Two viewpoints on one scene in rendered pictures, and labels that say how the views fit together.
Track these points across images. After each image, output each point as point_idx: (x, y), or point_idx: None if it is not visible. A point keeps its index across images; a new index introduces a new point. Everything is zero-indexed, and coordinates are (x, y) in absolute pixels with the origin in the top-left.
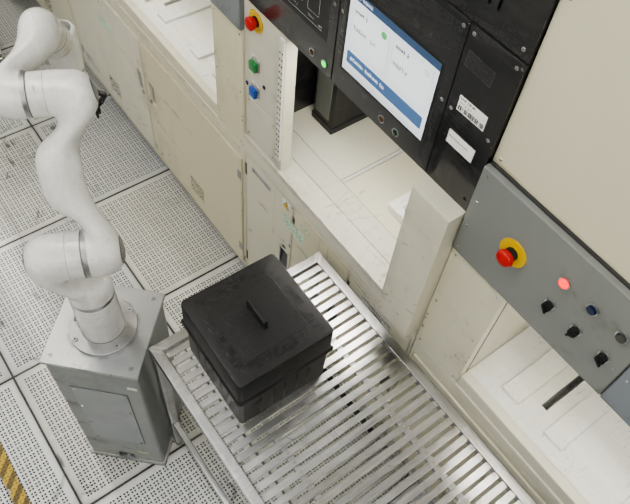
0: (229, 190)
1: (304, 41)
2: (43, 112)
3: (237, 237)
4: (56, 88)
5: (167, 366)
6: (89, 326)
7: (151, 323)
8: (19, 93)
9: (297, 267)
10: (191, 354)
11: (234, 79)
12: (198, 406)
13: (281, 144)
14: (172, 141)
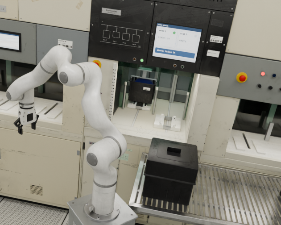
0: (68, 168)
1: (130, 56)
2: (88, 77)
3: (72, 195)
4: (91, 65)
5: (142, 206)
6: (109, 199)
7: (118, 197)
8: (80, 68)
9: (142, 158)
10: (145, 197)
11: (78, 101)
12: (169, 210)
13: (111, 115)
14: (14, 172)
